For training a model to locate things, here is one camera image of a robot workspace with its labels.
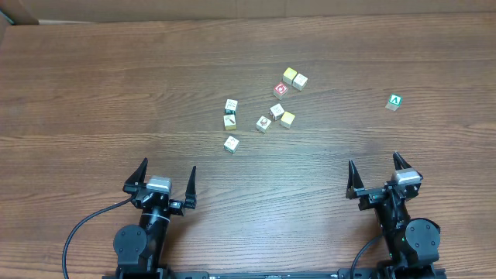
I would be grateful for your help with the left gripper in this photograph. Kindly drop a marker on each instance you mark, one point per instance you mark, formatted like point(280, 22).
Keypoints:
point(156, 200)

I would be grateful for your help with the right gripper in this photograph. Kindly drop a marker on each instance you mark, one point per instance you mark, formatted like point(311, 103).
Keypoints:
point(382, 196)

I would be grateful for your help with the white block green side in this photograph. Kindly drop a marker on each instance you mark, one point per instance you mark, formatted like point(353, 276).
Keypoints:
point(231, 144)

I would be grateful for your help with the hammer picture block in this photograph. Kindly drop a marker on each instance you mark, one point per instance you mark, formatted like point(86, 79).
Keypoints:
point(229, 122)

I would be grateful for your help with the white W letter block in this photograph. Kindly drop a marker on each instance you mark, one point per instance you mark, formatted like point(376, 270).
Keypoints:
point(231, 107)

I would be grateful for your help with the acorn picture block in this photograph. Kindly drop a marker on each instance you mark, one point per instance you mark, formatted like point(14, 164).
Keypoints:
point(263, 124)

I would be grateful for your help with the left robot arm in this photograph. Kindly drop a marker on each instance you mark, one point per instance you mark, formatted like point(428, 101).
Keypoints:
point(139, 247)

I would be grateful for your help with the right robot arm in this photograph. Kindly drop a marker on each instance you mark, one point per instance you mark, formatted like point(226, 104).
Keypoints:
point(413, 244)

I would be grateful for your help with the green letter block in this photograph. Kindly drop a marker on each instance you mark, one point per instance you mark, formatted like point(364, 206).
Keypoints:
point(394, 102)

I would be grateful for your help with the yellow letter C block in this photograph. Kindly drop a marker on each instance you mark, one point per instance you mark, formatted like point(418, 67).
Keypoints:
point(287, 119)

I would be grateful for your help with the white number two block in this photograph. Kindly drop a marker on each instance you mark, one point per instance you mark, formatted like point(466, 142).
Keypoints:
point(276, 111)

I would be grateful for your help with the white block far right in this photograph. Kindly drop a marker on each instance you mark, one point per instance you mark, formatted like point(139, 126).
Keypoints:
point(299, 82)

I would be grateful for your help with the red bordered block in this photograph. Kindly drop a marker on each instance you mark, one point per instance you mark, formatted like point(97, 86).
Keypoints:
point(280, 90)

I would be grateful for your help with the yellow top block far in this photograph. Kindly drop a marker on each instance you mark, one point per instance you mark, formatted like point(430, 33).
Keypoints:
point(289, 75)

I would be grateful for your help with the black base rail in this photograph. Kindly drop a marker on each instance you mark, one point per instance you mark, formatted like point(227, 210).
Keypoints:
point(271, 275)

